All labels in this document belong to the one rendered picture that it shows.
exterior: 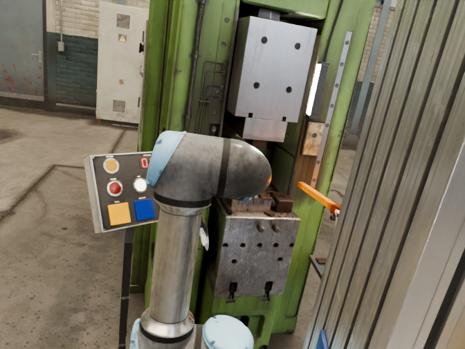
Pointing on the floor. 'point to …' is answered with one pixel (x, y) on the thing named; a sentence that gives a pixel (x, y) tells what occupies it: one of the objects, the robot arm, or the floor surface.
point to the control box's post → (125, 284)
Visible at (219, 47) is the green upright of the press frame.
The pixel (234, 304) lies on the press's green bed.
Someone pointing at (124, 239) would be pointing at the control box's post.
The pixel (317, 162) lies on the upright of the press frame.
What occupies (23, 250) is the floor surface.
